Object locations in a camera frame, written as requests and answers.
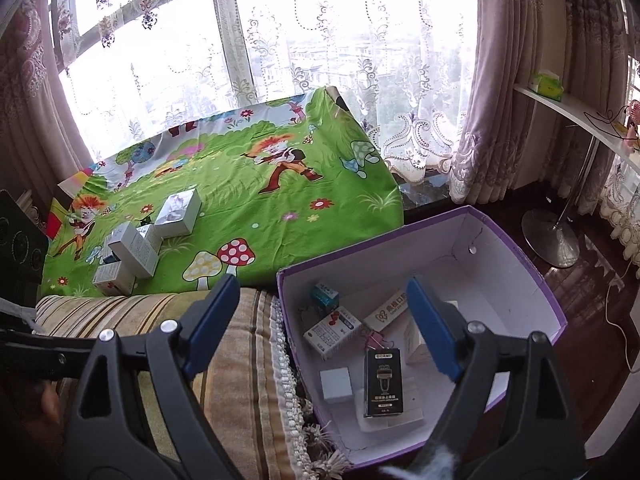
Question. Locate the red white carton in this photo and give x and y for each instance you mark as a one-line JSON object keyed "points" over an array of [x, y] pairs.
{"points": [[330, 335]]}

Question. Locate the striped terry towel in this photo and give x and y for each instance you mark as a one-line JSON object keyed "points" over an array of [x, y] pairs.
{"points": [[125, 310]]}

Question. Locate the white printed carton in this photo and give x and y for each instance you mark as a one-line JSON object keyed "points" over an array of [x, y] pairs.
{"points": [[112, 280]]}

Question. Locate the white sheer lace curtain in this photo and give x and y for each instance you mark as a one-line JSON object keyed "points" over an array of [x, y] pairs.
{"points": [[325, 35]]}

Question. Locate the purple cardboard box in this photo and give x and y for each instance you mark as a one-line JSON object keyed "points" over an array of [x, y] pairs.
{"points": [[500, 270]]}

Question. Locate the small pink object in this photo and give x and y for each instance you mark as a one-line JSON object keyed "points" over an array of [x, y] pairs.
{"points": [[632, 130]]}

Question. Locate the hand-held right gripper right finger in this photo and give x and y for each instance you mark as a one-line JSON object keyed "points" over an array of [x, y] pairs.
{"points": [[432, 330]]}

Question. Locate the green cartoon printed blanket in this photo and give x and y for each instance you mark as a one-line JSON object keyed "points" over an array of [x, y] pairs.
{"points": [[240, 220]]}

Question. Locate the small binder clip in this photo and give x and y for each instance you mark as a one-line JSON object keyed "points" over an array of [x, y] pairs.
{"points": [[375, 341]]}

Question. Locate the mauve window drape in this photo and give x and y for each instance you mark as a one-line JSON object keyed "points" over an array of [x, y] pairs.
{"points": [[30, 110], [515, 60]]}

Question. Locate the black carton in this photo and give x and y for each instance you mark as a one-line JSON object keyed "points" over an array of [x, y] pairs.
{"points": [[382, 385]]}

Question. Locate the long white orange-print carton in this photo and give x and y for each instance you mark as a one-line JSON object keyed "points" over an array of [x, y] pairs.
{"points": [[387, 312]]}

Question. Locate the green tissue pack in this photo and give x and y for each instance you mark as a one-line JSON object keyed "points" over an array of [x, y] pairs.
{"points": [[546, 87]]}

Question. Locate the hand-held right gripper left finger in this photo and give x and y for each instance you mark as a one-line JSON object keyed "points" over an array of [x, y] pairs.
{"points": [[212, 320]]}

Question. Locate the white fringed trim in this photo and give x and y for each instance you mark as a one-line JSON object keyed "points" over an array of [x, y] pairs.
{"points": [[295, 410]]}

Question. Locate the teal white carton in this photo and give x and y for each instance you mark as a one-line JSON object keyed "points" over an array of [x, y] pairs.
{"points": [[325, 297]]}

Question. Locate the small shiny carton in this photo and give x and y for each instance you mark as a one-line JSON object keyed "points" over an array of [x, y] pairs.
{"points": [[150, 235]]}

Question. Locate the small white cube carton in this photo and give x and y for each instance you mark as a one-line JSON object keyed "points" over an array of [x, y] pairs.
{"points": [[336, 385]]}

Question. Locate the dark marble window sill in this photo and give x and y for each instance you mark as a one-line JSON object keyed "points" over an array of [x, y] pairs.
{"points": [[425, 192]]}

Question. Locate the silver carton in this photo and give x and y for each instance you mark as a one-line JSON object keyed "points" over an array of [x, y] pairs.
{"points": [[175, 212]]}

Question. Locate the white curved shelf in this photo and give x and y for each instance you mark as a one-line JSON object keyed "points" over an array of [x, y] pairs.
{"points": [[575, 110]]}

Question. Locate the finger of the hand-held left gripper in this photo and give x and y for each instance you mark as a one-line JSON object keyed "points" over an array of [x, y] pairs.
{"points": [[45, 355]]}

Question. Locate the white tall carton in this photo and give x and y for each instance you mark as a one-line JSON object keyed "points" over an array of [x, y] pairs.
{"points": [[132, 252]]}

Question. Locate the grey window frame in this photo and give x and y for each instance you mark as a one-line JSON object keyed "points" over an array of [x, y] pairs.
{"points": [[64, 20]]}

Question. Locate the cream embroidered curtain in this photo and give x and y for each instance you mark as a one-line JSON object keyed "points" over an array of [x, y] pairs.
{"points": [[622, 210]]}

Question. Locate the metal stand with round base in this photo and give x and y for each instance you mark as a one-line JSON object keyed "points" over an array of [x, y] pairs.
{"points": [[550, 240]]}

